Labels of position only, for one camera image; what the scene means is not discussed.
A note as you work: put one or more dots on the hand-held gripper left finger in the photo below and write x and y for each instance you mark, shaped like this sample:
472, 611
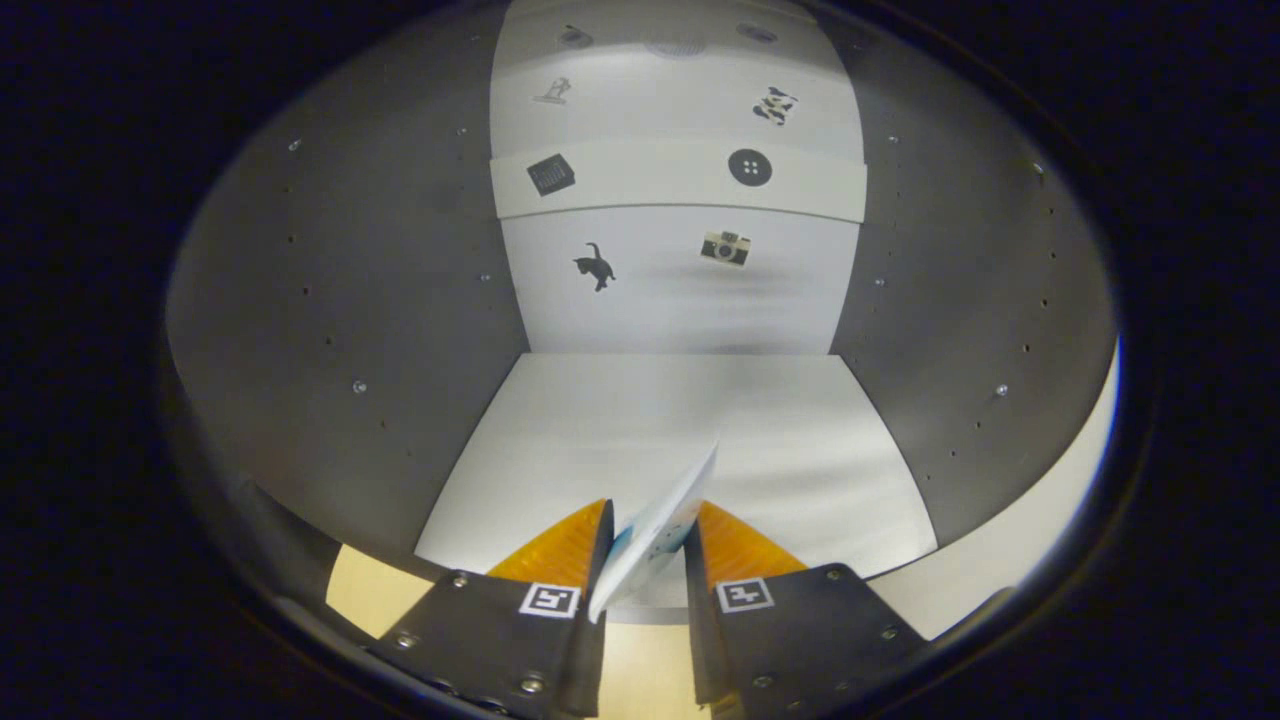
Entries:
583, 670

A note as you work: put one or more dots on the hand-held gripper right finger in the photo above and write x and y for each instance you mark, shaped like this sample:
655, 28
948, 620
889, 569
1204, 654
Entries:
705, 640

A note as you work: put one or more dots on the blue and white tube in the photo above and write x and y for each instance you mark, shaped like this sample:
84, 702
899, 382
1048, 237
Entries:
650, 535

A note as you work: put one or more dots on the white cabinet door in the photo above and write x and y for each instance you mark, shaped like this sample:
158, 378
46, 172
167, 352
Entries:
1020, 560

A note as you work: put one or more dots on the white cabinet shelf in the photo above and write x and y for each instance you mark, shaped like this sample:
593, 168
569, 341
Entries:
650, 420

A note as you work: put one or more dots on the grey cabinet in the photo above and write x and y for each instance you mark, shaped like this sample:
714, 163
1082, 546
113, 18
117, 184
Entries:
380, 300

